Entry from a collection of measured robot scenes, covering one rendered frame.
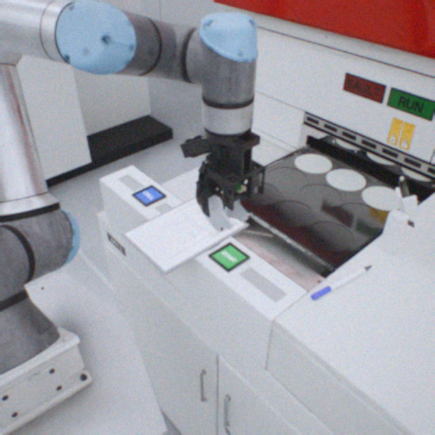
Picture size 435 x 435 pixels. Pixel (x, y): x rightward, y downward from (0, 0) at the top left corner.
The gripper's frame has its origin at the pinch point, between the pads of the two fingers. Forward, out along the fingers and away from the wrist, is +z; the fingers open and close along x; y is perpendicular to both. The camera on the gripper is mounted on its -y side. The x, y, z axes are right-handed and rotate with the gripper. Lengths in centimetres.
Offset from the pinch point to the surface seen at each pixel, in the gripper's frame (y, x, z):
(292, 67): -33, 58, -6
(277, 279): 12.8, 2.5, 6.5
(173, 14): -291, 208, 47
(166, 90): -267, 176, 103
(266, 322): 17.2, -4.8, 7.8
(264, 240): -6.1, 20.7, 20.5
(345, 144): -10, 57, 9
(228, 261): 3.9, -1.0, 6.1
